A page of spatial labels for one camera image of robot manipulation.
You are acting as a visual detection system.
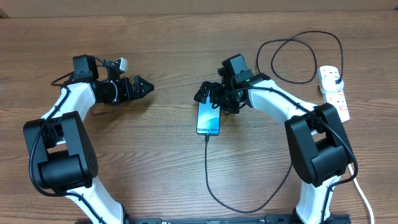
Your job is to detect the blue Galaxy smartphone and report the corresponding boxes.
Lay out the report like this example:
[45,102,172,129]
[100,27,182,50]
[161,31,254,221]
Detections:
[197,100,221,135]

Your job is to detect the black USB charging cable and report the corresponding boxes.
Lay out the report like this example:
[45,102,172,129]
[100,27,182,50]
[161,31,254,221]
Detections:
[203,30,345,215]

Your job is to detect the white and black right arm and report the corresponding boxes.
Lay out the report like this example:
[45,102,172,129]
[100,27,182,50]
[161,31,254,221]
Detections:
[194,54,358,223]

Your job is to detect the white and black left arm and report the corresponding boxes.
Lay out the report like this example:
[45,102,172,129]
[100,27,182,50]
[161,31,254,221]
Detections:
[23,55,154,223]

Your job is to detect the white power extension strip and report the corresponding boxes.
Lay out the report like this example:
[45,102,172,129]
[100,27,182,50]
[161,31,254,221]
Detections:
[318,65,350,123]

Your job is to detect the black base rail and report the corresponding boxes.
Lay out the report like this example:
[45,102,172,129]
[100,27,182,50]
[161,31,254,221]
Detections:
[74,213,352,224]

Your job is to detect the white power strip cord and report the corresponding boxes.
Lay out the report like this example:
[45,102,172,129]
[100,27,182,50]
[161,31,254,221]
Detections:
[347,163,376,224]

